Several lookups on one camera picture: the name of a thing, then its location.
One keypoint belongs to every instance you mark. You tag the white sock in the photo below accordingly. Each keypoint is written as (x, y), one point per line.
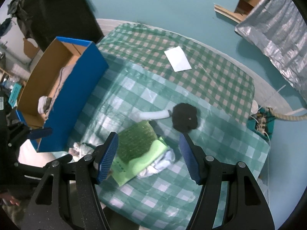
(44, 104)
(150, 116)

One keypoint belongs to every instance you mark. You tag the light blue white cloth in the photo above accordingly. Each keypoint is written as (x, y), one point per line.
(160, 163)

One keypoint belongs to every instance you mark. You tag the blue cardboard box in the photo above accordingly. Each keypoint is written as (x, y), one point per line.
(89, 67)

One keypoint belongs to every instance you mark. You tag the light green cloth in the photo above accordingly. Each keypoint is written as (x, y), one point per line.
(124, 172)

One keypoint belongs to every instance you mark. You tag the large-check green tablecloth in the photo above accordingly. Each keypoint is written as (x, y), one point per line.
(167, 199)

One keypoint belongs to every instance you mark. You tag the teal carton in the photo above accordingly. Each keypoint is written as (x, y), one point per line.
(14, 94)

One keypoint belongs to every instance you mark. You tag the teal basket with cables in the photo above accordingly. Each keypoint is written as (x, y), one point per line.
(262, 122)

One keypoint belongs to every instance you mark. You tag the white paper sheet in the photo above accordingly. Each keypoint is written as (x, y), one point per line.
(177, 59)

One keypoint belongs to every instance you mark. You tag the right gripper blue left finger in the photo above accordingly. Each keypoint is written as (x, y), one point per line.
(104, 155)

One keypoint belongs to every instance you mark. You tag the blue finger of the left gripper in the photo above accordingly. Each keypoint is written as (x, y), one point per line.
(39, 133)

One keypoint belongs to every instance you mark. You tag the black fuzzy soft object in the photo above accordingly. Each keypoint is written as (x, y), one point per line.
(184, 117)

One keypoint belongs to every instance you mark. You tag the small-check green tablecloth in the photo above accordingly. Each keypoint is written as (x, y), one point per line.
(193, 67)

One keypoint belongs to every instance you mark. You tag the silver foil curtain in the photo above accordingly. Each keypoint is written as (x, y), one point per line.
(278, 29)

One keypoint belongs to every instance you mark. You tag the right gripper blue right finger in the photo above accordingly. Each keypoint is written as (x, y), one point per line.
(193, 156)

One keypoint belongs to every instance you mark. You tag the person's left hand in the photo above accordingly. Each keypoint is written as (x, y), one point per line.
(8, 197)

